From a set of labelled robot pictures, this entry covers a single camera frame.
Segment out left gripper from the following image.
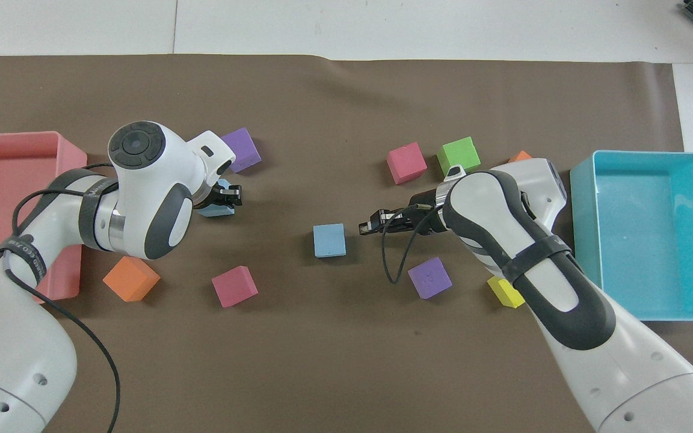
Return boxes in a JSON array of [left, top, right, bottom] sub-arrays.
[[206, 184, 244, 209]]

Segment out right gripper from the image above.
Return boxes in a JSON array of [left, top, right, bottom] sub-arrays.
[[358, 190, 448, 236]]

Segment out blue foam block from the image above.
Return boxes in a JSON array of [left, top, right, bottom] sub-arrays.
[[312, 223, 348, 259], [196, 179, 236, 218]]

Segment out purple foam block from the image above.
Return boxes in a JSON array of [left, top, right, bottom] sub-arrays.
[[407, 256, 453, 301], [221, 127, 262, 174]]

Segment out pink foam block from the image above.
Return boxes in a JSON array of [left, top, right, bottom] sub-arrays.
[[386, 142, 428, 185], [211, 265, 259, 309]]

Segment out green foam block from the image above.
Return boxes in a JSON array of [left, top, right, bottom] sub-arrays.
[[436, 136, 482, 177]]

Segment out yellow foam block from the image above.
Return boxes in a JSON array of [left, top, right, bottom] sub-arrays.
[[487, 275, 526, 309]]

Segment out pink plastic tray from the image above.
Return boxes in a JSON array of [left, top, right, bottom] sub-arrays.
[[0, 131, 88, 304]]

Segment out teal plastic tray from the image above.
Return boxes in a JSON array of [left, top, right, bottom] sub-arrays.
[[569, 150, 693, 322]]

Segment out black cable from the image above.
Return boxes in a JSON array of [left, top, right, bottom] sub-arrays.
[[380, 206, 439, 285], [0, 162, 122, 433]]

